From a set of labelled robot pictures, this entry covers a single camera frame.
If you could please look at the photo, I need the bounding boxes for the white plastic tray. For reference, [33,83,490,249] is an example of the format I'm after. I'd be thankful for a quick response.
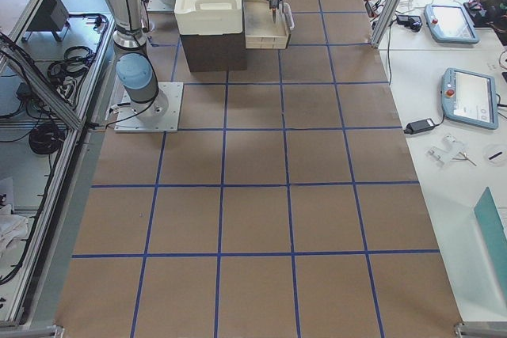
[174,0,243,36]

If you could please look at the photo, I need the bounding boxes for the dark brown wooden cabinet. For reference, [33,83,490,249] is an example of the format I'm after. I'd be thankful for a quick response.
[181,32,247,72]

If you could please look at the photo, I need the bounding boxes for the blue teach pendant far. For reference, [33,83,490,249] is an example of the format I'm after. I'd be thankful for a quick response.
[424,4,480,44]

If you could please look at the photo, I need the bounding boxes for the blue teach pendant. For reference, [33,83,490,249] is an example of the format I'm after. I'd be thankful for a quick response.
[441,68,498,130]
[424,4,480,44]

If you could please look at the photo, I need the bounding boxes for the black power adapter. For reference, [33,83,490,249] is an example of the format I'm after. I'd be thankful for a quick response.
[403,118,436,135]

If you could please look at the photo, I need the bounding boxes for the blue teach pendant near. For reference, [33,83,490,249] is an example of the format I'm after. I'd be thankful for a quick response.
[441,68,498,130]

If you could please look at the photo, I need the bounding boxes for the teal folder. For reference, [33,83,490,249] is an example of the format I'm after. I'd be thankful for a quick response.
[474,187,506,280]

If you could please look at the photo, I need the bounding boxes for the white crumpled cloth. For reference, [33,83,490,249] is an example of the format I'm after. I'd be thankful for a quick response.
[1,203,29,256]

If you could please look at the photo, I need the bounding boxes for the wooden drawer with white handle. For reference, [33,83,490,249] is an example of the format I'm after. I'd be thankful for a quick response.
[243,0,295,49]

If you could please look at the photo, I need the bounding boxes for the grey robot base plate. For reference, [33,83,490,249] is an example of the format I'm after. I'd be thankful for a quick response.
[113,82,184,133]

